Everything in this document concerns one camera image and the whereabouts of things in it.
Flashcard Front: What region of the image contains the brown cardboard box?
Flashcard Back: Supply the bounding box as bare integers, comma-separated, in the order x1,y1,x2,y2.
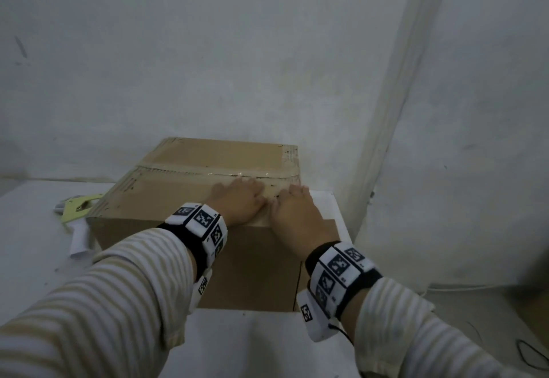
85,136,340,313

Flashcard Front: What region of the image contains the person's right forearm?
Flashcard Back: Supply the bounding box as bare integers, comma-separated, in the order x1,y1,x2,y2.
342,277,537,378

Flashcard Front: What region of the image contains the person's left hand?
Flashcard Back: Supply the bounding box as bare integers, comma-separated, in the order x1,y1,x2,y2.
205,177,268,227

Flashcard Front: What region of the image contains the black marker wristband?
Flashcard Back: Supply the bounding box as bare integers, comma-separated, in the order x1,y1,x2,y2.
304,241,384,321
156,203,229,283

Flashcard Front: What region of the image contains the person's left forearm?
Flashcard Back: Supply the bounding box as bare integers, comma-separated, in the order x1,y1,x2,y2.
0,227,198,378

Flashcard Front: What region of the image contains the yellow tape dispenser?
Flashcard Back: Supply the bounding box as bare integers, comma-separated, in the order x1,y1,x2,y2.
53,193,105,260

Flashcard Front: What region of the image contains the black camera cable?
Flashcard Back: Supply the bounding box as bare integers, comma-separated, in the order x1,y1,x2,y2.
327,323,356,347

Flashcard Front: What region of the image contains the white power cable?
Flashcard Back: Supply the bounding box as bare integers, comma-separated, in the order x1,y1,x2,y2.
419,284,515,298

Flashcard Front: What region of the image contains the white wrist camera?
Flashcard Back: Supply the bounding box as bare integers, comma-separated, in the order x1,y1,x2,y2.
187,268,214,315
295,289,341,343

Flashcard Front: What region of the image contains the person's right hand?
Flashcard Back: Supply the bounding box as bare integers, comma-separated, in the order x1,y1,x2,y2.
269,184,341,262

